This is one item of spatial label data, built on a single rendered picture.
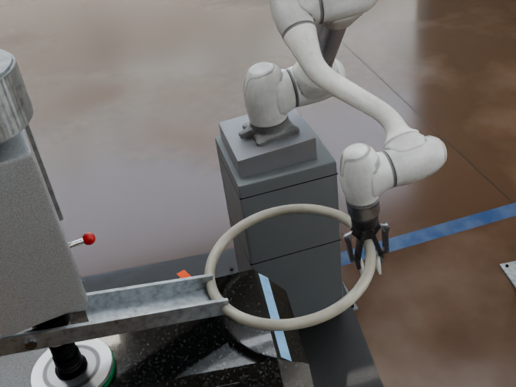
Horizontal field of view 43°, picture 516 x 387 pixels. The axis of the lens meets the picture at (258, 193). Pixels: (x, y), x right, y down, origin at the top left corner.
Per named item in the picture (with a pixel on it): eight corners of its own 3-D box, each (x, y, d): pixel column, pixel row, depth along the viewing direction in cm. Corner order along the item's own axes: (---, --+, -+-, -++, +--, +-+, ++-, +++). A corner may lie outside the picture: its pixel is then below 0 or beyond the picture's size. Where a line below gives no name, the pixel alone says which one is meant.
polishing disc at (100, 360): (84, 326, 182) (83, 324, 182) (129, 365, 169) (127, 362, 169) (17, 375, 171) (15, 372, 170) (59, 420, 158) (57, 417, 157)
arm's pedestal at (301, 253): (226, 269, 326) (200, 133, 279) (319, 243, 334) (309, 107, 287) (253, 342, 286) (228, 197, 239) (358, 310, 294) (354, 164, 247)
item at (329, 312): (247, 363, 161) (245, 356, 159) (182, 252, 198) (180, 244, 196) (412, 279, 172) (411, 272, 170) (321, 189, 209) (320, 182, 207)
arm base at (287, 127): (232, 130, 262) (229, 118, 259) (282, 112, 267) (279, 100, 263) (249, 150, 248) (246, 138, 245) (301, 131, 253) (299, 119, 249)
